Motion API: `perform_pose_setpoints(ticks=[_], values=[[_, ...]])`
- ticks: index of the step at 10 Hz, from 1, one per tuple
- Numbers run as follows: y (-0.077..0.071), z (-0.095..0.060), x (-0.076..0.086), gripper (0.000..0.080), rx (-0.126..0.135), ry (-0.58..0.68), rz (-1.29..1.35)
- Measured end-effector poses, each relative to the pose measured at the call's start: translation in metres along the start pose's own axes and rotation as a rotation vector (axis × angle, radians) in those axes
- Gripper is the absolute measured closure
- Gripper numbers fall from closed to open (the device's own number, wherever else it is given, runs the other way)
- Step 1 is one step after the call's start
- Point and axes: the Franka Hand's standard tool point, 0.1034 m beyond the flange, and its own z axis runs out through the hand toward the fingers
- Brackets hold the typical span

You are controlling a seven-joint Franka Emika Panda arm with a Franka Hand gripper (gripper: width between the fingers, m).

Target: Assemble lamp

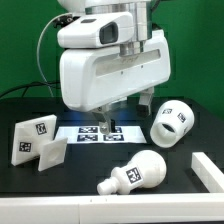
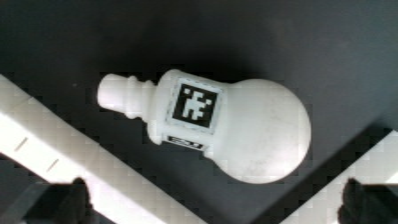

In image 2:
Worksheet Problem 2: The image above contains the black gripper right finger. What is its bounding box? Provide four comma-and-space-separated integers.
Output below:
337, 178, 398, 224

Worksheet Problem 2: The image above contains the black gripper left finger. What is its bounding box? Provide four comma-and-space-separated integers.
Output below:
0, 178, 95, 224

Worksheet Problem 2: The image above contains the white lamp bulb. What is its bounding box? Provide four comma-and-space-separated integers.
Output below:
97, 70, 310, 184

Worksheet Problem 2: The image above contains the white right table rail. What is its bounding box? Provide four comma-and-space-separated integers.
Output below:
280, 130, 398, 224

